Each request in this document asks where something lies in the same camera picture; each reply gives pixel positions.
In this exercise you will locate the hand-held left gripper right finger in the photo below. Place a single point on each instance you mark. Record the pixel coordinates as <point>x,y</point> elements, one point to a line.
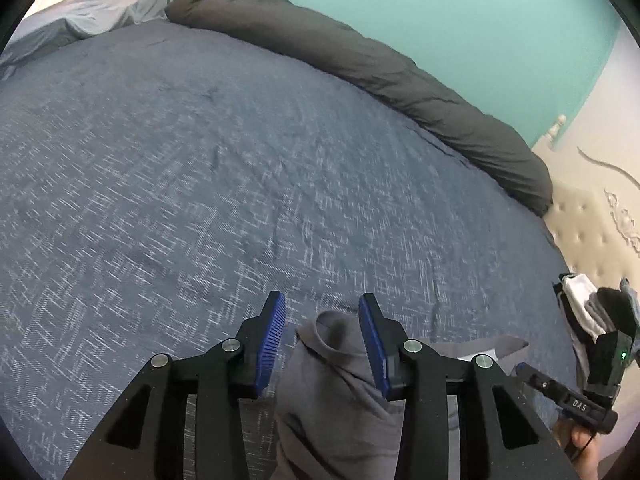
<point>372,350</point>

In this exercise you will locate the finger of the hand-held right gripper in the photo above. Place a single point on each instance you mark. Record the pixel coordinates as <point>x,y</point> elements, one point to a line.
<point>535,380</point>

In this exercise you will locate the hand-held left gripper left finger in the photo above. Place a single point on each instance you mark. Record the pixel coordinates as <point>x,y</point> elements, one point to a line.
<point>270,345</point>

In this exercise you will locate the grey shorts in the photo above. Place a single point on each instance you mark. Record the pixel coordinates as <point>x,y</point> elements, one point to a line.
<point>325,410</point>

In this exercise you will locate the stack of folded clothes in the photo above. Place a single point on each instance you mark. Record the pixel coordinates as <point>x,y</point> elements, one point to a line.
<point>582,305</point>

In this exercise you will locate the person's right hand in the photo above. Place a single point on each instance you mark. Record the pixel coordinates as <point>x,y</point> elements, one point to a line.
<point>565,427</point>

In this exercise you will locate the cream bed headboard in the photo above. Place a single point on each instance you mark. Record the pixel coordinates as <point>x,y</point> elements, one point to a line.
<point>590,220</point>

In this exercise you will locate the blue patterned bed sheet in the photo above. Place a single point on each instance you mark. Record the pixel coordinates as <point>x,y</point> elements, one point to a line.
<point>200,185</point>

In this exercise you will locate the dark grey rolled duvet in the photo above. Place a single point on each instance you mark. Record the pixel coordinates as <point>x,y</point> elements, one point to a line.
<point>375,70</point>

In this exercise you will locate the light grey blanket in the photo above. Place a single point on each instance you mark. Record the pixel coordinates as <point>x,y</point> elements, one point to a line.
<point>85,20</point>

